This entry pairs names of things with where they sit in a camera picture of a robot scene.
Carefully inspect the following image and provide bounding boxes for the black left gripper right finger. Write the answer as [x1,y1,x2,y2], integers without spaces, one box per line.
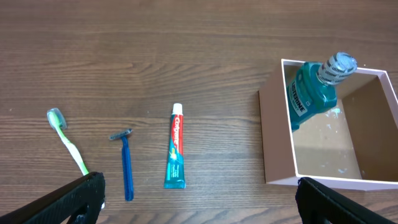
[295,177,394,224]

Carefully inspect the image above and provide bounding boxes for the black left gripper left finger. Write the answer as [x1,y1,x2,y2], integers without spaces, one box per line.
[1,172,105,224]

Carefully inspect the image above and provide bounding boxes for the teal Listerine mouthwash bottle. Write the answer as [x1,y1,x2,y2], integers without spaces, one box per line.
[287,52,358,131]

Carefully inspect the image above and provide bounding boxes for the blue disposable razor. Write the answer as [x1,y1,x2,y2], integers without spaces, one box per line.
[109,128,134,202]

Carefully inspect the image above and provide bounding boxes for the green toothbrush with cap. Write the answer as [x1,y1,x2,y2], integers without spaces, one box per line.
[47,108,89,175]

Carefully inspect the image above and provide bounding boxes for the Colgate toothpaste tube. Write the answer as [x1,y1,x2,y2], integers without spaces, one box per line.
[164,103,186,189]

